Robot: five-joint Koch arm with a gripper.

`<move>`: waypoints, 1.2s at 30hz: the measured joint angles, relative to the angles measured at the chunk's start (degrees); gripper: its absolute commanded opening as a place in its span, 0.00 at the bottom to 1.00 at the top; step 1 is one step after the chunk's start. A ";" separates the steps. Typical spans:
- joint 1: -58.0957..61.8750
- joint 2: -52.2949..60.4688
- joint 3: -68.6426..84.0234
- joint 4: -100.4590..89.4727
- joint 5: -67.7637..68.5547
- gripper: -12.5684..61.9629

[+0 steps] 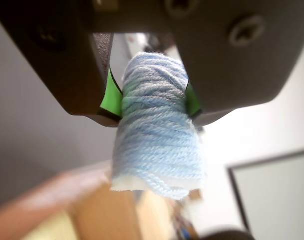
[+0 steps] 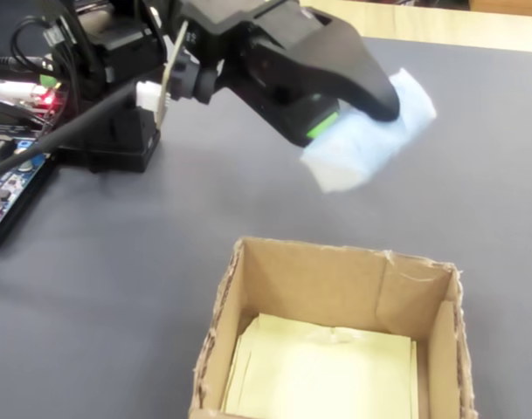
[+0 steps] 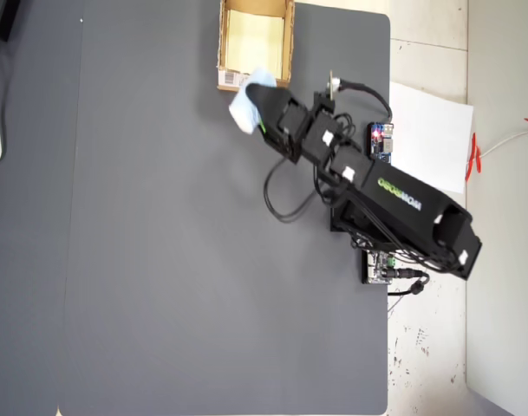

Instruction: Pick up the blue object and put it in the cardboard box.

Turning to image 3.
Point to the black flat object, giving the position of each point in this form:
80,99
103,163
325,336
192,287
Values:
1,17

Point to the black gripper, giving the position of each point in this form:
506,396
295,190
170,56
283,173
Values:
302,130

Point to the blue circuit board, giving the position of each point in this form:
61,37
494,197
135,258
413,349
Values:
378,143

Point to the open cardboard box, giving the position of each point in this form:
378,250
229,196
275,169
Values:
255,43

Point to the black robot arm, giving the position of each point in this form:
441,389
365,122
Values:
411,208

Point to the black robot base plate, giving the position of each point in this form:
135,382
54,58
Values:
343,221

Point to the white motor controller board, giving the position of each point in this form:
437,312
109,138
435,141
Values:
378,271

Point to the small wrist camera board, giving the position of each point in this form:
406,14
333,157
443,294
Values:
332,84

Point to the dark grey table mat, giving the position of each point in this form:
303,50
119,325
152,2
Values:
159,260

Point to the yellow paper sheet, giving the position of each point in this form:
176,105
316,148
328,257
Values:
255,41

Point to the white paper sheet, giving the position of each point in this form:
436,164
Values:
432,134

